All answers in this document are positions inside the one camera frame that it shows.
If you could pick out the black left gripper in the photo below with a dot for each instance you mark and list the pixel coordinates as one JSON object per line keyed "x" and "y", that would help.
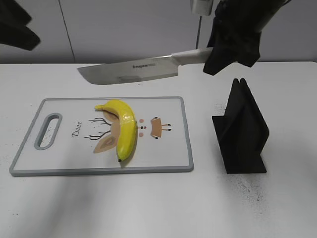
{"x": 13, "y": 26}

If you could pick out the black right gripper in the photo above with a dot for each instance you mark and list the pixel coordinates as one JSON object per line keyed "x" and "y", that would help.
{"x": 229, "y": 40}

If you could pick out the white handled kitchen knife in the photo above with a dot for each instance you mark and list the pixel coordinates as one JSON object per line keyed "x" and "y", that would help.
{"x": 143, "y": 69}

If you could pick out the yellow plastic banana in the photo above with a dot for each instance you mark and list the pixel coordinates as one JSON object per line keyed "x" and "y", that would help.
{"x": 128, "y": 126}

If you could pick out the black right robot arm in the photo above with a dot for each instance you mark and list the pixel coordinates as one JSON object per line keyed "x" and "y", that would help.
{"x": 259, "y": 12}

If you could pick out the black knife stand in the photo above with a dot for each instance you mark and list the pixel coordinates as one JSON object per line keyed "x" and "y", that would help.
{"x": 241, "y": 132}

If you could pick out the white deer print cutting board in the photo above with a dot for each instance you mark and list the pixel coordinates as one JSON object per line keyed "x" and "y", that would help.
{"x": 69, "y": 137}

